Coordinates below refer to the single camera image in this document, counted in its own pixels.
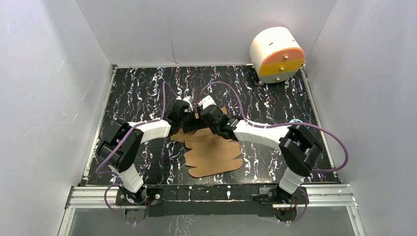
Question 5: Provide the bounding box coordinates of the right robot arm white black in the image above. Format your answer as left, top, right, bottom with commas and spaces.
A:
197, 102, 323, 204

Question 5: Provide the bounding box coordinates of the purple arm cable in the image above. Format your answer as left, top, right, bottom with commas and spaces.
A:
95, 81, 178, 225
195, 81, 349, 225

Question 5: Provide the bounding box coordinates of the white cylinder orange yellow face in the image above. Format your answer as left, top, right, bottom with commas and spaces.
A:
249, 27, 305, 84

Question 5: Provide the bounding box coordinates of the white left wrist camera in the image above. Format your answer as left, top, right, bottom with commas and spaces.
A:
182, 96, 193, 113

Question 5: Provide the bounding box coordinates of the aluminium front rail frame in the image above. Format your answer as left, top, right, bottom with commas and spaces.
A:
59, 184, 365, 236

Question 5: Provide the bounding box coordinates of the brown cardboard box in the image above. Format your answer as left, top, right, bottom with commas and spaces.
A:
170, 106, 244, 178

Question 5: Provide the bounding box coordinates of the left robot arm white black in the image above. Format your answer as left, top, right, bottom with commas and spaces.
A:
96, 96, 194, 205

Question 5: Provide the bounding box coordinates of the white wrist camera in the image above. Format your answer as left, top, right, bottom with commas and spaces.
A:
182, 96, 193, 113
198, 95, 217, 110

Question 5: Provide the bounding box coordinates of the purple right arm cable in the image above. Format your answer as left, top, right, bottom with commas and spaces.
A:
195, 81, 349, 225

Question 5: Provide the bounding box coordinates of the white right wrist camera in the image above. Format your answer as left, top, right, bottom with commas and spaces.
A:
198, 95, 217, 110

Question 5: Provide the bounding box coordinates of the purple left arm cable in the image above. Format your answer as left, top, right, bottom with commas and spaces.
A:
95, 81, 178, 225

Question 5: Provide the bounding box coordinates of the small blue white packet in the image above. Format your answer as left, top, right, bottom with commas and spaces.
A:
289, 118, 303, 123

